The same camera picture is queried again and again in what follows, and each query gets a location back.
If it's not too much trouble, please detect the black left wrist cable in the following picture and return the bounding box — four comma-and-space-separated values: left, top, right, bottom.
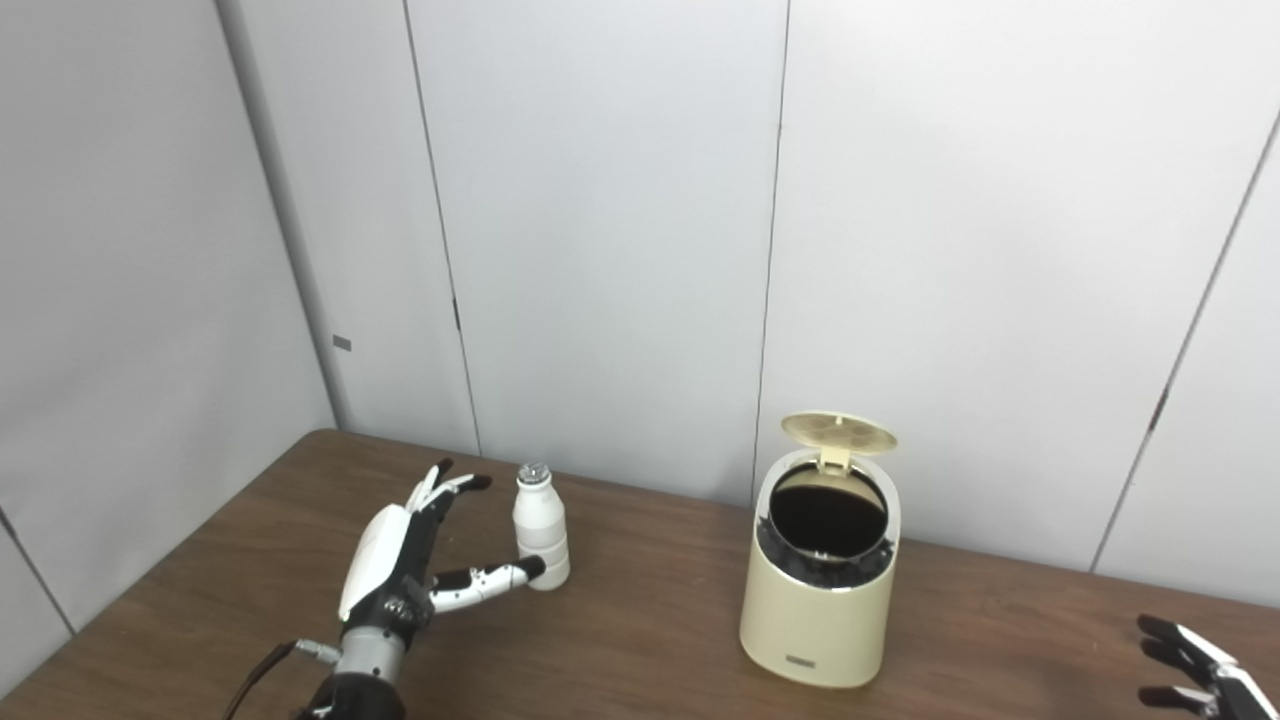
222, 640, 341, 720

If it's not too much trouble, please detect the small white plastic bottle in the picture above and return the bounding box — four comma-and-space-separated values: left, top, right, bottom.
512, 462, 571, 592

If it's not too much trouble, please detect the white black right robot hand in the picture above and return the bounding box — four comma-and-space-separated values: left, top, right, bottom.
1137, 614, 1280, 720

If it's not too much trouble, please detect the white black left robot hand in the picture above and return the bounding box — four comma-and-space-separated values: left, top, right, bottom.
338, 459, 547, 641

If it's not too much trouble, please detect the black bin liner bag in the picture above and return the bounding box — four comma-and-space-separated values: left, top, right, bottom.
757, 465, 894, 591

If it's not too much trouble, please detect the cream round bin lid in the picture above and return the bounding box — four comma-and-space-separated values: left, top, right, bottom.
780, 411, 898, 471

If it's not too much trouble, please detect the cream-colored bin body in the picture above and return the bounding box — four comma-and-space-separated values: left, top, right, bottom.
739, 448, 901, 689

